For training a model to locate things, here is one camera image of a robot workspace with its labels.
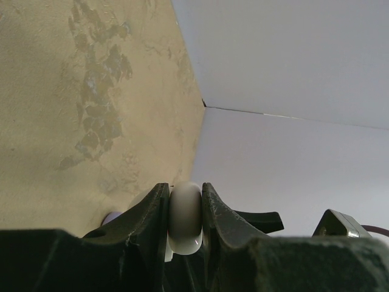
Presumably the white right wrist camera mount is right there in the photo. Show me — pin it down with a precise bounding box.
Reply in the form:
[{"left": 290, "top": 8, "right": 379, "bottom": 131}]
[{"left": 313, "top": 209, "right": 372, "bottom": 238}]

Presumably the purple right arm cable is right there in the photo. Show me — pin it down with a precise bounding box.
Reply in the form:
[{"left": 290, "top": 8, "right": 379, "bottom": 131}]
[{"left": 363, "top": 224, "right": 389, "bottom": 238}]

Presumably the purple earbud charging case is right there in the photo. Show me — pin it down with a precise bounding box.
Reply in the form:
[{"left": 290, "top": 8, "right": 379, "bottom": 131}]
[{"left": 101, "top": 211, "right": 122, "bottom": 226}]

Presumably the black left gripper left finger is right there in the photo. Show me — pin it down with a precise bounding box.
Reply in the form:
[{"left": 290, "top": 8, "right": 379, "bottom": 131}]
[{"left": 1, "top": 183, "right": 170, "bottom": 291}]

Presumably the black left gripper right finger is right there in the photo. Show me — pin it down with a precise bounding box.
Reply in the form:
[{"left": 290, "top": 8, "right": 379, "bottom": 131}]
[{"left": 202, "top": 182, "right": 388, "bottom": 291}]

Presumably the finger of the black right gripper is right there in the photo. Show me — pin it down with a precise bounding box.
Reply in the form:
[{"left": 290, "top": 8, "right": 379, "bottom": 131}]
[{"left": 235, "top": 210, "right": 284, "bottom": 234}]

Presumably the white earbud charging case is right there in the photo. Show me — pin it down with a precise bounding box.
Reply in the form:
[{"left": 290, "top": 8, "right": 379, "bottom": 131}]
[{"left": 157, "top": 181, "right": 203, "bottom": 263}]

